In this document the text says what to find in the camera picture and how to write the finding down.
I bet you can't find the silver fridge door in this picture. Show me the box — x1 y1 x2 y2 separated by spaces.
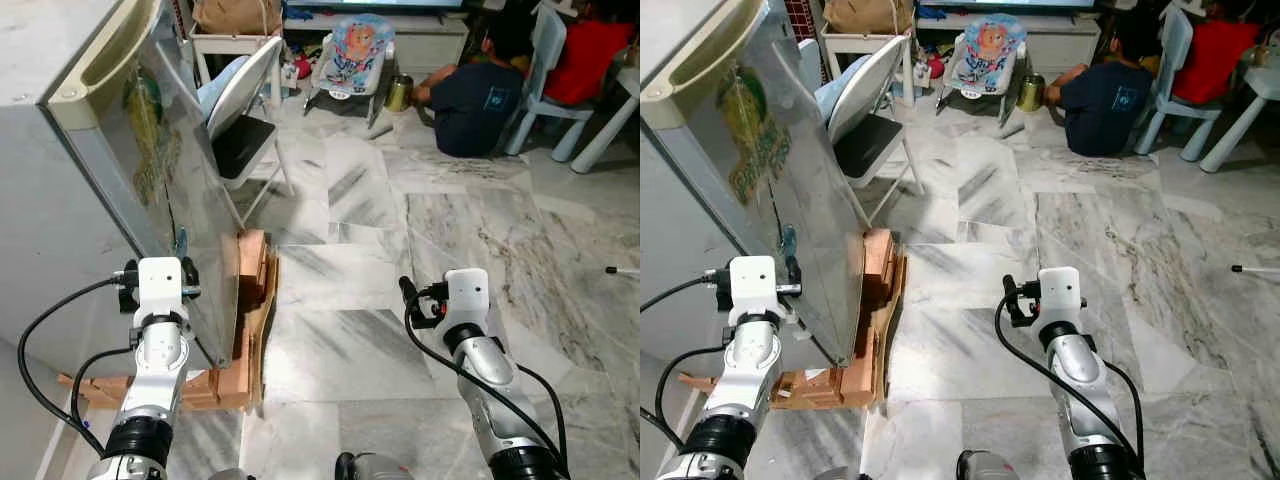
640 0 866 367
40 0 244 369

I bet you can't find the grey fridge body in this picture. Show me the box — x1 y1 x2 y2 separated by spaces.
0 0 216 441
640 0 831 471

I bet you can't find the orange brick and wood base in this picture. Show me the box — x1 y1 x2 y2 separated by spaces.
680 228 909 411
57 230 281 413

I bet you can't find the green yellow door sticker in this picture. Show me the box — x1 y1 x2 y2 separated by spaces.
122 68 183 208
725 65 796 208

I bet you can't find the white black folding chair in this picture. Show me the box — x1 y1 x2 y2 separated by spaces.
815 38 926 226
197 35 298 229

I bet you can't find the light blue cloth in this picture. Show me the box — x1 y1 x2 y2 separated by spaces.
815 55 871 119
197 55 251 121

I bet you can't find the robot right leg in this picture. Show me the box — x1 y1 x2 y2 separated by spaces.
334 452 416 480
955 450 1036 480

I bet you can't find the person in navy shirt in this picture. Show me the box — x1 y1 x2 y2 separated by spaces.
1045 15 1161 158
413 12 533 159

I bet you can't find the white shelf stand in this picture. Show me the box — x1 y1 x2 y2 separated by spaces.
820 30 916 101
188 28 286 106

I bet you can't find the white table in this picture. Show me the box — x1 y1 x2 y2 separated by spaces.
570 45 641 176
1198 45 1280 173

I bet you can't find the brown bag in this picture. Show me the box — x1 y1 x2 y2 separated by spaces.
192 0 284 36
823 0 914 36

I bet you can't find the colourful baby bouncer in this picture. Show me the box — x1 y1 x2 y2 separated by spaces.
303 13 397 129
940 13 1031 126

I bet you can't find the light blue plastic chair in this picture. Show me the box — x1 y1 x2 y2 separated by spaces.
503 3 601 163
1133 5 1226 161

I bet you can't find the red garment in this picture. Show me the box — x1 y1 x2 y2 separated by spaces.
543 18 636 106
1170 18 1263 104

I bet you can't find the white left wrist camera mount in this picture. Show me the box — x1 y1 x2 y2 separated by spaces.
729 256 780 326
137 257 187 319

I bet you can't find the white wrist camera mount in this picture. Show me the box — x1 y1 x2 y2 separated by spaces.
443 268 492 331
137 257 187 319
729 256 780 326
1037 267 1086 326

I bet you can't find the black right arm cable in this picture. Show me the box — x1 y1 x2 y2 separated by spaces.
403 290 573 476
1098 360 1147 466
995 290 1149 471
513 363 573 471

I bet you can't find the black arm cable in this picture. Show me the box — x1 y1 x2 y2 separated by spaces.
640 277 723 456
403 290 573 476
70 345 136 433
655 345 729 421
1098 360 1147 466
17 277 136 457
513 363 573 471
995 290 1149 471

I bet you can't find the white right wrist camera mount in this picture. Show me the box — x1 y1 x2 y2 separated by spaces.
1037 267 1086 326
443 268 492 331

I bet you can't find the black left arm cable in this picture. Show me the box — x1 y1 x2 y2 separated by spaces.
70 345 136 433
655 345 729 421
17 277 136 457
640 277 723 456

